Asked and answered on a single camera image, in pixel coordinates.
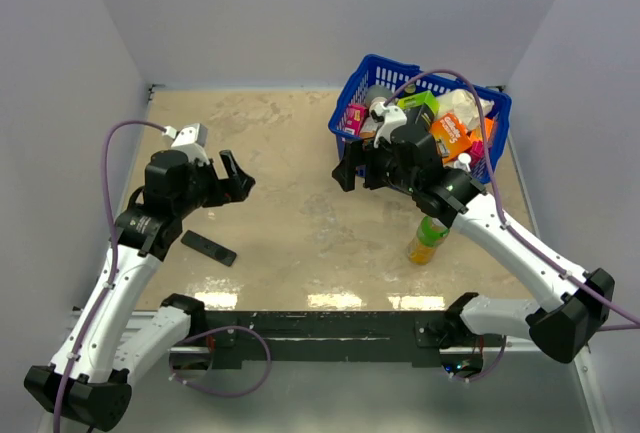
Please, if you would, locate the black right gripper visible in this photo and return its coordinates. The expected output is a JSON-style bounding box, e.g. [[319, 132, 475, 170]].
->
[[332, 136, 419, 194]]

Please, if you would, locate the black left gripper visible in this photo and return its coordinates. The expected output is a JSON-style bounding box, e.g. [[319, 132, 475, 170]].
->
[[174, 149, 254, 217]]

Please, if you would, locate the black remote control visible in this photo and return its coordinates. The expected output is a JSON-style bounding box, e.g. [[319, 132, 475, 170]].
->
[[181, 230, 237, 267]]

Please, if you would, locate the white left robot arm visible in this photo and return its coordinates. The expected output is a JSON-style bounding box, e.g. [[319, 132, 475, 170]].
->
[[24, 149, 255, 432]]

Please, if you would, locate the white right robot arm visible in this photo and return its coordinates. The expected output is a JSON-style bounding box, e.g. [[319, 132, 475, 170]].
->
[[332, 125, 615, 363]]

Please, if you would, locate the pink small box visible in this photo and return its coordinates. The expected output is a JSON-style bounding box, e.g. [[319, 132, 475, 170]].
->
[[343, 103, 368, 136]]

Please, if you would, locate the grey white-capped bottle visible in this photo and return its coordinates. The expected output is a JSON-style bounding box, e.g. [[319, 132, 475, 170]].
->
[[364, 84, 393, 108]]

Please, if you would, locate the black and green box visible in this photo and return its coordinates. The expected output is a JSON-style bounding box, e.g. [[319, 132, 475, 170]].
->
[[397, 90, 440, 131]]

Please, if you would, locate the blue plastic basket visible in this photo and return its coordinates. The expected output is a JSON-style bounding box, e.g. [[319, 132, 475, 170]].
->
[[328, 54, 511, 215]]

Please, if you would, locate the orange razor box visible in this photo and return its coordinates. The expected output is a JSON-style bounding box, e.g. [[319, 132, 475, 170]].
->
[[430, 113, 472, 164]]

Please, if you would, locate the white pump bottle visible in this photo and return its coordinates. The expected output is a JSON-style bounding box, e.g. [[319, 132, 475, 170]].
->
[[453, 153, 472, 173]]

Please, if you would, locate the white crumpled bag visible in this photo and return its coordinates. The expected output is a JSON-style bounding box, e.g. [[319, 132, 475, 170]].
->
[[435, 89, 494, 130]]

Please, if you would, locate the magenta box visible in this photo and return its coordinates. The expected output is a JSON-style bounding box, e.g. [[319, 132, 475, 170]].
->
[[468, 141, 484, 166]]

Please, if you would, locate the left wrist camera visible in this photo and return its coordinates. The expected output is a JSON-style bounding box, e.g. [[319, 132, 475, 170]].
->
[[162, 123, 208, 148]]

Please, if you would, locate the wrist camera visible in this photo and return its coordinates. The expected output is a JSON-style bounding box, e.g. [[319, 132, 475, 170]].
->
[[369, 97, 407, 148], [162, 123, 208, 148]]

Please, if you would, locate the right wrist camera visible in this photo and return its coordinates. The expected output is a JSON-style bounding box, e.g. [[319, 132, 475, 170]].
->
[[369, 97, 407, 148]]

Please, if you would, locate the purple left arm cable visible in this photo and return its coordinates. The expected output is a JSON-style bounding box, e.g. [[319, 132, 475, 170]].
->
[[52, 120, 169, 433]]

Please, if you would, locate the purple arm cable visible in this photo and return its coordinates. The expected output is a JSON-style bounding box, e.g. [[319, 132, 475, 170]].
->
[[384, 68, 640, 329], [52, 120, 169, 433]]

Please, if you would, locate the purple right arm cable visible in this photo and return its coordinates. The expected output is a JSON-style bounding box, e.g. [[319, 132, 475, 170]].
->
[[384, 68, 640, 329]]

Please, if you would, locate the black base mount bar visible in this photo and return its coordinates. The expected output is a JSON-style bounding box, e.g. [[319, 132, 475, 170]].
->
[[181, 310, 477, 369]]

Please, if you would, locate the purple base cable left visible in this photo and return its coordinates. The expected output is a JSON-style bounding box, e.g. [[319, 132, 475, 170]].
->
[[168, 325, 273, 398]]

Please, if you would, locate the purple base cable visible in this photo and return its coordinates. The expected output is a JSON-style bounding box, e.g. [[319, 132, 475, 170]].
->
[[168, 325, 273, 398], [447, 337, 507, 384]]

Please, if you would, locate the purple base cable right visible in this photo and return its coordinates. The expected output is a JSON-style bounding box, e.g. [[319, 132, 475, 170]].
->
[[447, 337, 507, 384]]

